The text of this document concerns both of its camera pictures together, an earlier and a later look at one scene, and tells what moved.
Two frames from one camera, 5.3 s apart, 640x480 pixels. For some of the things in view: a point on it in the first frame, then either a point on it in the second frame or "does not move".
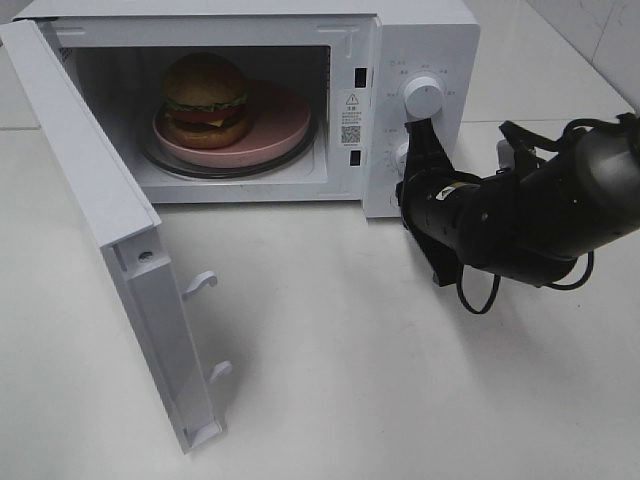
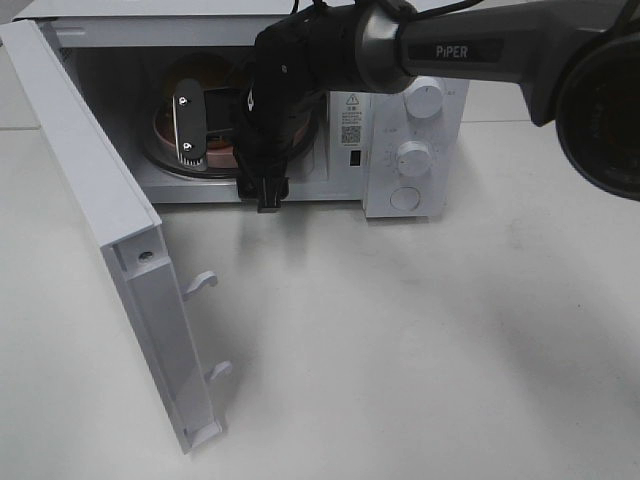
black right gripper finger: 424,146 -> 269,190
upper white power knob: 424,97 does not move
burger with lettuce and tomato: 204,100 does not move
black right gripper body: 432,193 -> 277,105
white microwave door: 126,224 does not move
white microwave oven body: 271,102 does not move
